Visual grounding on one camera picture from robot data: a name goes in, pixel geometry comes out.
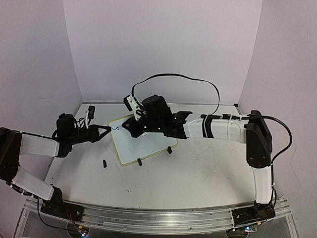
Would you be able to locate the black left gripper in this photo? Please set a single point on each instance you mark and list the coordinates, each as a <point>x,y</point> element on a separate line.
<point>94,134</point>

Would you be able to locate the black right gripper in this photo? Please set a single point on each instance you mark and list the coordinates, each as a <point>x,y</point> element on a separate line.
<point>128,125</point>

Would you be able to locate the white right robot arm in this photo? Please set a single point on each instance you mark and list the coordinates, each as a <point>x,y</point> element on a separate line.
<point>153,115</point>

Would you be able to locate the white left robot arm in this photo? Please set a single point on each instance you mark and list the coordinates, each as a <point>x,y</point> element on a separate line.
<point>14,144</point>

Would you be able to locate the yellow-framed whiteboard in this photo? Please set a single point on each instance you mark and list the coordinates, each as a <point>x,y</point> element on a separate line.
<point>129,150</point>

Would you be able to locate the black whiteboard stand foot right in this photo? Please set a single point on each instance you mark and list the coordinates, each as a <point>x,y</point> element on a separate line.
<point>169,150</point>

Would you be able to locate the left circuit board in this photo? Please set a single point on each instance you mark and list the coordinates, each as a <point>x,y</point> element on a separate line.
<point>77,231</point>

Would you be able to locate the circuit board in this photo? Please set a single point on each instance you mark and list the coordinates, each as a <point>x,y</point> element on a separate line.
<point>77,231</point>
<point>251,229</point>

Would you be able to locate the right circuit board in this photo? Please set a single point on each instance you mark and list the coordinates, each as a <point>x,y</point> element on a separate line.
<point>251,229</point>

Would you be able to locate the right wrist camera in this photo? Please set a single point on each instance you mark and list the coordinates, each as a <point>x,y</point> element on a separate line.
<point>133,105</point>

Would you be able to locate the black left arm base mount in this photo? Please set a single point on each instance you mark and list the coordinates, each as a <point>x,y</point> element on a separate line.
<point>59,208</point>

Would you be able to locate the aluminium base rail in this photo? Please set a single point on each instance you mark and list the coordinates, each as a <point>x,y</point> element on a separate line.
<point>166,222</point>

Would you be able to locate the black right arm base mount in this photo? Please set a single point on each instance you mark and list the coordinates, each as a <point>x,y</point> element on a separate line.
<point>253,214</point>

